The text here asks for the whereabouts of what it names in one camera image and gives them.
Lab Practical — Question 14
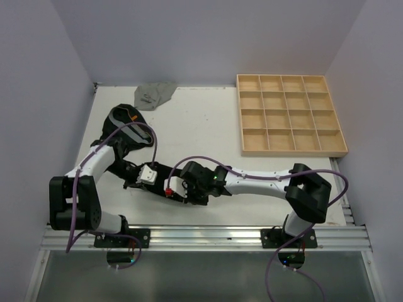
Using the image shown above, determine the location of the black underwear beige waistband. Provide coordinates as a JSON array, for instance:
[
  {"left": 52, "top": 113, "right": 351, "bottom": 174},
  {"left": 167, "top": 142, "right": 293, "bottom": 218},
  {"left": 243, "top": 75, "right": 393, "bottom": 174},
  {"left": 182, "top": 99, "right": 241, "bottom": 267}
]
[{"left": 106, "top": 157, "right": 210, "bottom": 208}]

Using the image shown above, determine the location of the black striped underwear grey waistband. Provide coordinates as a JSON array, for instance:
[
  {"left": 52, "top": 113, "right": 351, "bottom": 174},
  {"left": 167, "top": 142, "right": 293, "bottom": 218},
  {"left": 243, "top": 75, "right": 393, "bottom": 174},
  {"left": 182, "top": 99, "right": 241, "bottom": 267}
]
[{"left": 91, "top": 104, "right": 157, "bottom": 158}]

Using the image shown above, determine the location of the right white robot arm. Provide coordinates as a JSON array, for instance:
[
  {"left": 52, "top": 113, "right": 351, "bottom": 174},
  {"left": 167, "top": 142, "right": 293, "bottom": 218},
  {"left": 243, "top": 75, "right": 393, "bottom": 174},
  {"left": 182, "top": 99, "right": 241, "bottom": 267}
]
[{"left": 180, "top": 161, "right": 331, "bottom": 247}]

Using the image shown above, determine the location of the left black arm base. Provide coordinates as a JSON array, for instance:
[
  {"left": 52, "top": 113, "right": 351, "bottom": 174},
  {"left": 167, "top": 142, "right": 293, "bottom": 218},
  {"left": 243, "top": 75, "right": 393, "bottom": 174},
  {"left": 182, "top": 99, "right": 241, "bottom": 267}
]
[{"left": 94, "top": 220, "right": 150, "bottom": 249}]

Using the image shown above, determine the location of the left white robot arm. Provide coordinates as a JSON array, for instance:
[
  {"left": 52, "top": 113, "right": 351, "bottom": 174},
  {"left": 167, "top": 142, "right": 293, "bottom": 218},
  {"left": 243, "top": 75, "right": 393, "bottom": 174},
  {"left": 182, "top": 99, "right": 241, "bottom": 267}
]
[{"left": 49, "top": 145, "right": 140, "bottom": 247}]

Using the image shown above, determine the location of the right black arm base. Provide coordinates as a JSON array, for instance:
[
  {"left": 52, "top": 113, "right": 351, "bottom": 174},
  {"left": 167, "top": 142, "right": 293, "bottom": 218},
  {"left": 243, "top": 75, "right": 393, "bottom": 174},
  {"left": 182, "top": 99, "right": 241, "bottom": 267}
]
[{"left": 260, "top": 217, "right": 318, "bottom": 249}]

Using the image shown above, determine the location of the grey crumpled underwear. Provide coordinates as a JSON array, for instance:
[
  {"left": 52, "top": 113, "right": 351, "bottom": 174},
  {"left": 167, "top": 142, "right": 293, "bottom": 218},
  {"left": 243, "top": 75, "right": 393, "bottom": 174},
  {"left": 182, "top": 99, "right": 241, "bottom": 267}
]
[{"left": 133, "top": 82, "right": 178, "bottom": 111}]

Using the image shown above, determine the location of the wooden compartment tray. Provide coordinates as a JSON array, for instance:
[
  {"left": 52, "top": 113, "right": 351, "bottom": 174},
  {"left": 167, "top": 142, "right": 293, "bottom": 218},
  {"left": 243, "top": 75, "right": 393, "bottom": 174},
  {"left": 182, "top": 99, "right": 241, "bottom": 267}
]
[{"left": 236, "top": 74, "right": 348, "bottom": 158}]

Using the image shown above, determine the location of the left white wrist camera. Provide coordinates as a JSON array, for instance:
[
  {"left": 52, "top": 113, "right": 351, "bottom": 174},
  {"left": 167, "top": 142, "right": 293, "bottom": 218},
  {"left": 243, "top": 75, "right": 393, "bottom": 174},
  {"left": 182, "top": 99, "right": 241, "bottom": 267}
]
[{"left": 136, "top": 164, "right": 157, "bottom": 186}]

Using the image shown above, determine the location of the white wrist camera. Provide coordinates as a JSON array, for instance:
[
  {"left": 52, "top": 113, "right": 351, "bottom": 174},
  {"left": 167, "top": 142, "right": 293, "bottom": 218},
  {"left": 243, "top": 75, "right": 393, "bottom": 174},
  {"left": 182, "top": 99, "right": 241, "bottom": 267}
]
[
  {"left": 136, "top": 164, "right": 157, "bottom": 186},
  {"left": 164, "top": 176, "right": 188, "bottom": 199}
]

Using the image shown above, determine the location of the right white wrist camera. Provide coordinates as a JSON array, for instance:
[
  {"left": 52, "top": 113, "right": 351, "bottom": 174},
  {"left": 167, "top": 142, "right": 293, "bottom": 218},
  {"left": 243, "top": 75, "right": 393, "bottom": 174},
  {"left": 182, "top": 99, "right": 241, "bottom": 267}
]
[{"left": 164, "top": 176, "right": 188, "bottom": 199}]

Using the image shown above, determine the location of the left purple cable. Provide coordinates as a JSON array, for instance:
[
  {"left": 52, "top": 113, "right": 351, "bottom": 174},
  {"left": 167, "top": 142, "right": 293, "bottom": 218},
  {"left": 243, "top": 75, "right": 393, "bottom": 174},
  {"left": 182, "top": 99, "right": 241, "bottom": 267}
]
[{"left": 64, "top": 121, "right": 159, "bottom": 270}]

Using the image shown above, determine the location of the purple cable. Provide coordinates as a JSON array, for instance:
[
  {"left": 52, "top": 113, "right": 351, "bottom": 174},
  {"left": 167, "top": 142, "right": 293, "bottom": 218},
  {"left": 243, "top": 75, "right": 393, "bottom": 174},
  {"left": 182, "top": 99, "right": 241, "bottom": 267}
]
[
  {"left": 166, "top": 155, "right": 351, "bottom": 302},
  {"left": 64, "top": 121, "right": 159, "bottom": 270}
]

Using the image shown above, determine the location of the aluminium mounting rail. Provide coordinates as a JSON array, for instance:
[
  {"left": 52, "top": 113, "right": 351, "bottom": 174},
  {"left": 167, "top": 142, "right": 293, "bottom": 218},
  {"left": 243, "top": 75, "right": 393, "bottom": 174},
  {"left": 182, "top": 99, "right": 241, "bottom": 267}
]
[{"left": 40, "top": 223, "right": 374, "bottom": 252}]

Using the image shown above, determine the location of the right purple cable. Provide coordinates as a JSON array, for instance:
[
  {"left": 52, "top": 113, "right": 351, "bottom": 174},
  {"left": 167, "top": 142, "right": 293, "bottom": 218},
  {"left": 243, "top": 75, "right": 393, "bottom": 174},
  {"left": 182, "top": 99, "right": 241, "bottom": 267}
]
[{"left": 166, "top": 155, "right": 351, "bottom": 302}]

